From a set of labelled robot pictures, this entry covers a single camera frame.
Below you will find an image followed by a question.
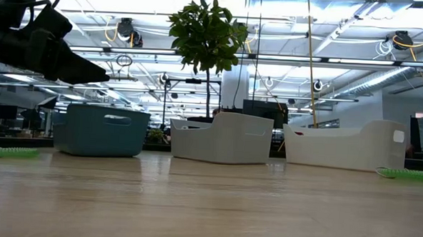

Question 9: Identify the potted green plant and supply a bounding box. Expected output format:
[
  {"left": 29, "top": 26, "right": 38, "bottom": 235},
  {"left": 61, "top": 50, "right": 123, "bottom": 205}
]
[{"left": 164, "top": 0, "right": 251, "bottom": 125}]

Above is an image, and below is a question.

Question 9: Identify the black hanging cable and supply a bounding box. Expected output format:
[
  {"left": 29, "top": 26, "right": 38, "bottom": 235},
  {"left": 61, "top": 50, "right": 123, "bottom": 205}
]
[{"left": 232, "top": 0, "right": 264, "bottom": 110}]

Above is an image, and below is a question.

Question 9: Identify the white plastic bin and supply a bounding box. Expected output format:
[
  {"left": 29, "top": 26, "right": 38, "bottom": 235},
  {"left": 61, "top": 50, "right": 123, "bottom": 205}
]
[{"left": 281, "top": 115, "right": 409, "bottom": 174}]

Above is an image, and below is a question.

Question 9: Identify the silver ceiling duct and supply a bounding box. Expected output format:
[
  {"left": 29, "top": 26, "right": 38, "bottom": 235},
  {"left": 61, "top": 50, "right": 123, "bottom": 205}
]
[{"left": 332, "top": 62, "right": 417, "bottom": 103}]

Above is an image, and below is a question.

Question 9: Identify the black computer monitor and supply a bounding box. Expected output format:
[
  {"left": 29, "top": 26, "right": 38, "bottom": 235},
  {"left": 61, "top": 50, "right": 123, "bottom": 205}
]
[{"left": 409, "top": 116, "right": 423, "bottom": 153}]

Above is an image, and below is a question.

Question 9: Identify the black metal stand frame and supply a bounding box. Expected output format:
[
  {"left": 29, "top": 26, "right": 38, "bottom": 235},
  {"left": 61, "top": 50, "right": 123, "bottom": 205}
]
[{"left": 162, "top": 76, "right": 223, "bottom": 120}]

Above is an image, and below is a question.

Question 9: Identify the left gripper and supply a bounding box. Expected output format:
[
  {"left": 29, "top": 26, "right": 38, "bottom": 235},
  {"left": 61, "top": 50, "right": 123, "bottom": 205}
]
[{"left": 0, "top": 26, "right": 113, "bottom": 88}]

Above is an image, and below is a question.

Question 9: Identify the green spring keychain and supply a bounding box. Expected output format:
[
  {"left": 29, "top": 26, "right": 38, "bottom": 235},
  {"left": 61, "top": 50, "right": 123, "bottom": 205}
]
[
  {"left": 375, "top": 166, "right": 423, "bottom": 181},
  {"left": 0, "top": 145, "right": 41, "bottom": 161}
]

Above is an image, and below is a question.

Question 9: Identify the teal plastic bin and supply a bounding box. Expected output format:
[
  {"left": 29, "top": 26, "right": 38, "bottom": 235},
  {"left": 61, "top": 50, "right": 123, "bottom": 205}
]
[{"left": 51, "top": 102, "right": 152, "bottom": 160}]

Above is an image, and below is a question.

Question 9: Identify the small green desk plant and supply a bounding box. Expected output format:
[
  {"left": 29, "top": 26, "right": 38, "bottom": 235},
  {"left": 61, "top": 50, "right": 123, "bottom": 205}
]
[{"left": 145, "top": 128, "right": 169, "bottom": 145}]

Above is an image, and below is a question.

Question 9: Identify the yellow hanging cable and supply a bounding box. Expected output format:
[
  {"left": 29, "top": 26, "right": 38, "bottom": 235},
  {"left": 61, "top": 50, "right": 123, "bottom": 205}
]
[{"left": 300, "top": 0, "right": 324, "bottom": 130}]

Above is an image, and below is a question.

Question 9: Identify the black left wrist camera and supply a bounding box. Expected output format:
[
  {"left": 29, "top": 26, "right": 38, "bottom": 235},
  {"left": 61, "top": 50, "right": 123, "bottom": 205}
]
[{"left": 24, "top": 4, "right": 75, "bottom": 39}]

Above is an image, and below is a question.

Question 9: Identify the gray plastic bin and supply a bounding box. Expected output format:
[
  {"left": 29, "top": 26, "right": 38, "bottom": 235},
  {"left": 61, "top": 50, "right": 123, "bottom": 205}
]
[{"left": 168, "top": 109, "right": 275, "bottom": 167}]

